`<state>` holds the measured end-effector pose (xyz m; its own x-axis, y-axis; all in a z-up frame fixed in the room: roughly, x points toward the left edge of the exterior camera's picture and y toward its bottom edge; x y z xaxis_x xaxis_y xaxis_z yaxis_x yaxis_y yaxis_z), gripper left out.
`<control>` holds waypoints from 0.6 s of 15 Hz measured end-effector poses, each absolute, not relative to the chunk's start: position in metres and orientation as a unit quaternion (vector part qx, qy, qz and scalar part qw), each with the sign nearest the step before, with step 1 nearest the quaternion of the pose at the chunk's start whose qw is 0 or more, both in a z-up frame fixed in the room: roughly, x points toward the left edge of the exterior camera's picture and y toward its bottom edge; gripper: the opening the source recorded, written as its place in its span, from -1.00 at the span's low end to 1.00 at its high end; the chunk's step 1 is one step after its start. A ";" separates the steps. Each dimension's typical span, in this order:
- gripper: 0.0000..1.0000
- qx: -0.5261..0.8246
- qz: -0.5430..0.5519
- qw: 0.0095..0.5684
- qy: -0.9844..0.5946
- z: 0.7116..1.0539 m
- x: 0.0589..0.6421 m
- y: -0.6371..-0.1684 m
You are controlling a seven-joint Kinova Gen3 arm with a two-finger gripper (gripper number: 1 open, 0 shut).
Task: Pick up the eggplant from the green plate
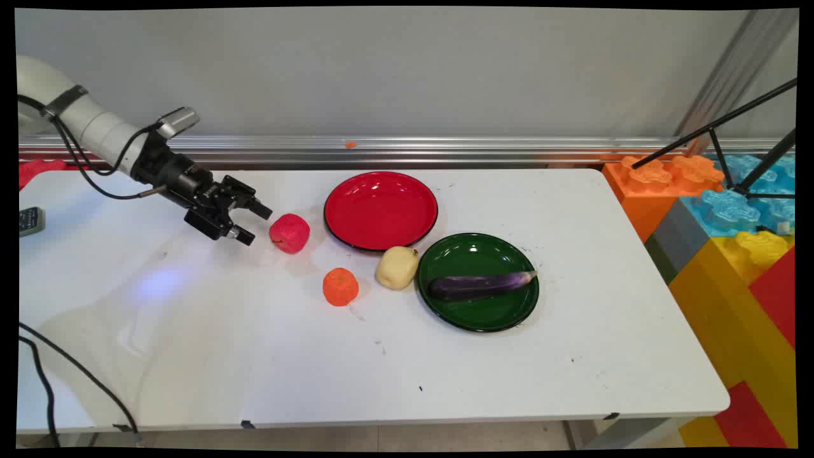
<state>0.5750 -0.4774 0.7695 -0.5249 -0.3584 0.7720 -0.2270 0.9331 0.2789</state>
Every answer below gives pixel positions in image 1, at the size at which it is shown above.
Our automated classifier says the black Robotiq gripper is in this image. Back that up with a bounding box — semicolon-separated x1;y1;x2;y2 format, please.
130;132;273;247

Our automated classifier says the purple toy eggplant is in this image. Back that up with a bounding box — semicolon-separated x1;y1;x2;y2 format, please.
428;270;539;302

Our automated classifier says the red toy apple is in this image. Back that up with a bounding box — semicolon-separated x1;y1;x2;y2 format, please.
269;213;311;255

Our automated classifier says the orange toy fruit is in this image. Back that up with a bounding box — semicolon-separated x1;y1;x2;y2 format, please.
322;268;359;307

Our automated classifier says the red plate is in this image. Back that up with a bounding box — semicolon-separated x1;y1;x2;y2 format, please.
324;171;439;252

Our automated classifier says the pale yellow toy pear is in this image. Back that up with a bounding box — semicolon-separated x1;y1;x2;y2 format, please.
375;246;420;291

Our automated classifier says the red cloth piece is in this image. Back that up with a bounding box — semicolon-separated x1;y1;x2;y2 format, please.
19;159;86;191

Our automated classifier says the grey handheld device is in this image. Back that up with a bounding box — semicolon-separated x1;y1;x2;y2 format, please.
19;207;46;239

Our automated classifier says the green plate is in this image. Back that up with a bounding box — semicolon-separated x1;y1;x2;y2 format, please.
417;232;540;333

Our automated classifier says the orange giant building block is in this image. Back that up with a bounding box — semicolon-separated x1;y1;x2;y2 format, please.
602;155;726;244

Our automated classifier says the grey giant building block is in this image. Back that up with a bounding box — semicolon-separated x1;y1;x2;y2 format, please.
644;198;712;285

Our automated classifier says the blue giant building block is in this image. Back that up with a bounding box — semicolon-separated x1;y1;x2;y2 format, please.
680;155;796;237

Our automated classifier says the yellow giant building block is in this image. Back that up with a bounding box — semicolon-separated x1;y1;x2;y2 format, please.
668;230;797;447

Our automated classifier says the black tripod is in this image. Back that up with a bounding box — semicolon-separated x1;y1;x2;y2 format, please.
631;78;797;200

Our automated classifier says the red giant building block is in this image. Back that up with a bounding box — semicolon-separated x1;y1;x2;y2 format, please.
748;248;797;349
714;380;789;449

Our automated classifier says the black cable with metal plug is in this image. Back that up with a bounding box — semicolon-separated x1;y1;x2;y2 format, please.
57;124;171;200

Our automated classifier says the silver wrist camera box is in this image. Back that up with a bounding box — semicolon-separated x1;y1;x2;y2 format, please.
157;107;201;140

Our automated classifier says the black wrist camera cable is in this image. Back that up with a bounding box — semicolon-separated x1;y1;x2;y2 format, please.
18;94;163;177

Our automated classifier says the long black cable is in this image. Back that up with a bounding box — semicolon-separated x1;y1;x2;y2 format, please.
18;321;141;445

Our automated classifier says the aluminium rail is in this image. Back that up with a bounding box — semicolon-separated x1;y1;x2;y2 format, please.
19;134;796;170

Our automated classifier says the short black cable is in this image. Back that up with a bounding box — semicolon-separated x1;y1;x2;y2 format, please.
18;335;61;447

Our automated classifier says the aluminium frame post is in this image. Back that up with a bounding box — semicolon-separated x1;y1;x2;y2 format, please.
674;10;799;156

